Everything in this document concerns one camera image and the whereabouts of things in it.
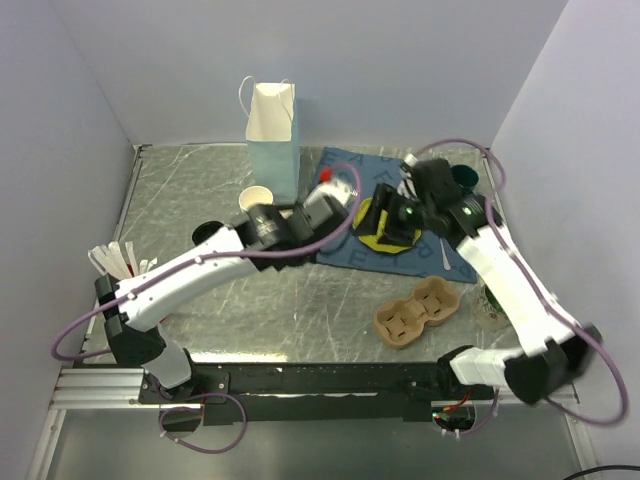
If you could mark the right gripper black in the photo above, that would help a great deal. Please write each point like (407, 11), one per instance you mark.
(385, 198)

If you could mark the stack of brown paper cups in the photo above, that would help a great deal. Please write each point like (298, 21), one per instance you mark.
(255, 195)

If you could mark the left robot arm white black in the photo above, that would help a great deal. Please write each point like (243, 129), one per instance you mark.
(261, 238)

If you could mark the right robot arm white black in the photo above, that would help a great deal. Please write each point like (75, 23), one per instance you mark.
(550, 353)

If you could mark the yellow plate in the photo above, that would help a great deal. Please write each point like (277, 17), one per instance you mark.
(374, 242)

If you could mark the dark green enamel mug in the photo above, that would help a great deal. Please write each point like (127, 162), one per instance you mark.
(466, 177)

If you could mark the stack of black lids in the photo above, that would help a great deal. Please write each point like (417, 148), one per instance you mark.
(205, 230)

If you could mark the light blue paper bag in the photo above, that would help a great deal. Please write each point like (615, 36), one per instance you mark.
(272, 135)

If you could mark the brown cardboard cup carrier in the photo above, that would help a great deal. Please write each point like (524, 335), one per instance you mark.
(402, 321)

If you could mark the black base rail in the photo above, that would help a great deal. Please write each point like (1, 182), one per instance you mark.
(316, 391)

